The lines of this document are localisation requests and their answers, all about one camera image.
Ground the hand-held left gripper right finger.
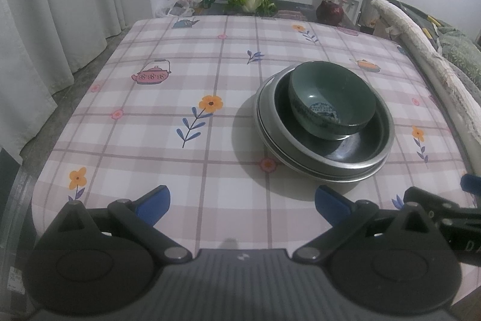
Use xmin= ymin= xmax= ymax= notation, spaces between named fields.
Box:
xmin=293 ymin=185 xmax=449 ymax=262

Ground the grey patterned quilt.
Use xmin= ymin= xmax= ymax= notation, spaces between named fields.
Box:
xmin=383 ymin=0 xmax=481 ymax=43

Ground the white curtain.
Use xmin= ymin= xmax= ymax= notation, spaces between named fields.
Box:
xmin=0 ymin=0 xmax=158 ymax=164

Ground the white plastic bag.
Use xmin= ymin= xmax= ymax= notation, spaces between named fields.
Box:
xmin=156 ymin=0 xmax=205 ymax=18

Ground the stainless steel bowl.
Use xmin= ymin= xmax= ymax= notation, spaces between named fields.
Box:
xmin=274 ymin=69 xmax=394 ymax=170

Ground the large stainless steel plate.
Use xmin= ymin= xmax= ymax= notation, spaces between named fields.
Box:
xmin=256 ymin=67 xmax=394 ymax=183

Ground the green leaf print pillow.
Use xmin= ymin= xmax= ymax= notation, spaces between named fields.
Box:
xmin=438 ymin=26 xmax=481 ymax=79

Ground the plaid teapot print tablecloth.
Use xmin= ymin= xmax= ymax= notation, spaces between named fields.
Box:
xmin=30 ymin=14 xmax=476 ymax=307

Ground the green ceramic bowl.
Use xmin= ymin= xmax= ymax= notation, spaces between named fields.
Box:
xmin=287 ymin=61 xmax=376 ymax=140

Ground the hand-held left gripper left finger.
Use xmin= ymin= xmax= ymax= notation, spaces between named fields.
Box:
xmin=38 ymin=185 xmax=191 ymax=262

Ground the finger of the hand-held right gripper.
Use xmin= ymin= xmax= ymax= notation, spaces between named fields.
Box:
xmin=461 ymin=174 xmax=481 ymax=198
xmin=403 ymin=187 xmax=457 ymax=223

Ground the white woven blanket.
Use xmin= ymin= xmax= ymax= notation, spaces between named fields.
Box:
xmin=370 ymin=0 xmax=481 ymax=141

